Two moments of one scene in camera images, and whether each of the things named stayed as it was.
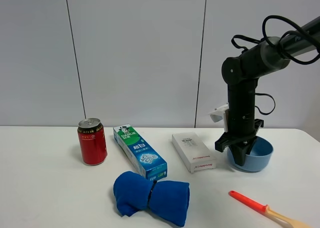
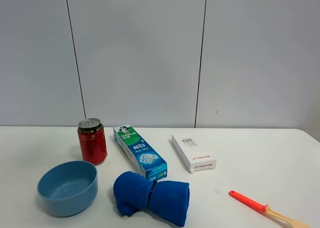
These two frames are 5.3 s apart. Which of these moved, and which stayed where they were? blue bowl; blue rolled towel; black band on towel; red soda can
Moved: blue bowl
Stayed: blue rolled towel; red soda can; black band on towel
